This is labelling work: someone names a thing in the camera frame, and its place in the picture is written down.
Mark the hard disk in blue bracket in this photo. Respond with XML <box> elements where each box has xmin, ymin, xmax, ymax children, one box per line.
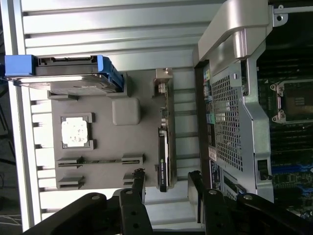
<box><xmin>0</xmin><ymin>55</ymin><xmax>124</xmax><ymax>95</ymax></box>

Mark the green motherboard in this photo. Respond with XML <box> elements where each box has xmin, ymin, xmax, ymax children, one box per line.
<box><xmin>256</xmin><ymin>56</ymin><xmax>313</xmax><ymax>221</ymax></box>

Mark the open black PC case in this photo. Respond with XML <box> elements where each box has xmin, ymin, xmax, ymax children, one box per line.
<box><xmin>193</xmin><ymin>0</ymin><xmax>313</xmax><ymax>230</ymax></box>

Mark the CPU socket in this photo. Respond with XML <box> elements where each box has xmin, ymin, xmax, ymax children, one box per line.
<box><xmin>270</xmin><ymin>79</ymin><xmax>313</xmax><ymax>124</ymax></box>

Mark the silver CPU chip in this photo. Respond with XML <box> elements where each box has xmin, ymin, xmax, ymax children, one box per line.
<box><xmin>61</xmin><ymin>117</ymin><xmax>90</xmax><ymax>147</ymax></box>

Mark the grey plastic parts rack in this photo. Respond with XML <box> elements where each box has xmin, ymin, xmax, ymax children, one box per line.
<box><xmin>47</xmin><ymin>70</ymin><xmax>177</xmax><ymax>191</ymax></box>

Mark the blue expansion slot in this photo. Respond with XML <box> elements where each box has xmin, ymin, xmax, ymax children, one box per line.
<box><xmin>271</xmin><ymin>163</ymin><xmax>313</xmax><ymax>177</ymax></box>

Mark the green RAM stick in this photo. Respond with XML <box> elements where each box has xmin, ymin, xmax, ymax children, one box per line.
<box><xmin>58</xmin><ymin>159</ymin><xmax>144</xmax><ymax>164</ymax></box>

